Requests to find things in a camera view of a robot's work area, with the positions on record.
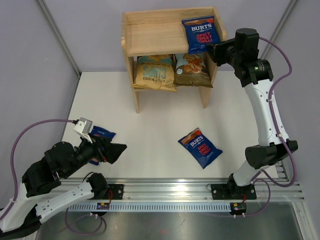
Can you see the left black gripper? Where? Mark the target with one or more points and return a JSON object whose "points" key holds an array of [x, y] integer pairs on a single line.
{"points": [[112, 152]]}

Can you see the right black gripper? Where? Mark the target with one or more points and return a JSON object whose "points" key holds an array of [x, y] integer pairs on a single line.
{"points": [[217, 50]]}

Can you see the blue burts bag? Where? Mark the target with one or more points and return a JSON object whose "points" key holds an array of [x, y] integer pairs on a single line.
{"points": [[106, 135], [200, 32], [200, 147]]}

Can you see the light blue cassava chips bag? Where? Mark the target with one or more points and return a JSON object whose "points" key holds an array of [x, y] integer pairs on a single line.
{"points": [[191, 71]]}

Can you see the yellow kettle chips bag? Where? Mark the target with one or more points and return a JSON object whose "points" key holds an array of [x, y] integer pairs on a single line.
{"points": [[155, 72]]}

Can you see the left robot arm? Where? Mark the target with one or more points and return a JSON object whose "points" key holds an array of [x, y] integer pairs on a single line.
{"points": [[30, 208]]}

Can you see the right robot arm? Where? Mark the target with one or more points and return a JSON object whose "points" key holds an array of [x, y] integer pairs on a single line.
{"points": [[274, 144]]}

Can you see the wooden two-tier shelf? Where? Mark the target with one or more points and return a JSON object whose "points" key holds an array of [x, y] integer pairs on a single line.
{"points": [[160, 32]]}

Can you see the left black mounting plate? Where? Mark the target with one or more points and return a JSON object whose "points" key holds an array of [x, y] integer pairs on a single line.
{"points": [[115, 192]]}

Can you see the black mounting plate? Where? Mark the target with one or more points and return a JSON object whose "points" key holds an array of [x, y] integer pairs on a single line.
{"points": [[224, 192], [115, 192]]}

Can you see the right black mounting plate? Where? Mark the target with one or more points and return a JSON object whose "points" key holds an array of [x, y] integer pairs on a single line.
{"points": [[224, 192]]}

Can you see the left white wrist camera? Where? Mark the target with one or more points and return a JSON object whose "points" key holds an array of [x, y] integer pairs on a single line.
{"points": [[83, 127]]}

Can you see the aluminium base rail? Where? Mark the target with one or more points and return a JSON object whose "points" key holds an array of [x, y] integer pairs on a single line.
{"points": [[188, 189]]}

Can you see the white slotted cable duct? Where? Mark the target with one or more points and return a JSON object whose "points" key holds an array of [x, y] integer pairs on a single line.
{"points": [[150, 207]]}

